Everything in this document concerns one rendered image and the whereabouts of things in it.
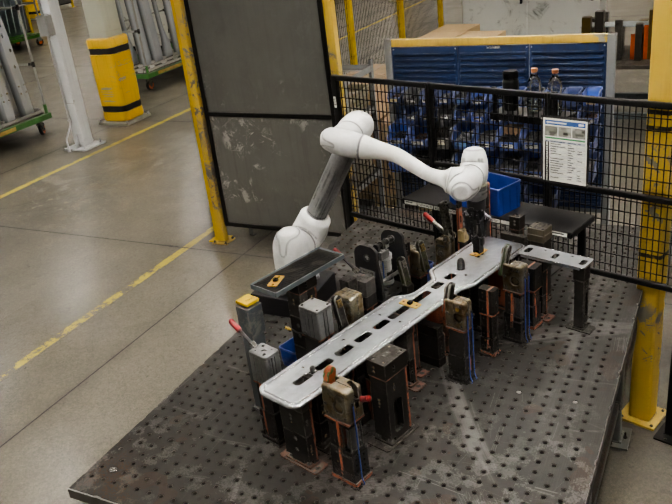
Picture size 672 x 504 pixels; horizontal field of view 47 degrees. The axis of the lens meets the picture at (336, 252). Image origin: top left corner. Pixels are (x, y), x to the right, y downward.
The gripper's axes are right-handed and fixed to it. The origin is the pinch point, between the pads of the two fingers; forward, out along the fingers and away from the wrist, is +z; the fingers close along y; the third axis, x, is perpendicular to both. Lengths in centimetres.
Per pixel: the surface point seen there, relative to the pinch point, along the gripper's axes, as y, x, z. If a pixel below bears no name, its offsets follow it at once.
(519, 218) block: 3.5, 26.9, -1.8
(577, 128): 16, 55, -35
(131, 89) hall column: -730, 303, 63
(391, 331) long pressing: 6, -66, 5
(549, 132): 3, 55, -32
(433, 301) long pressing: 6.4, -40.6, 5.3
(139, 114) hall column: -732, 307, 98
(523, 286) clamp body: 24.8, -7.1, 9.7
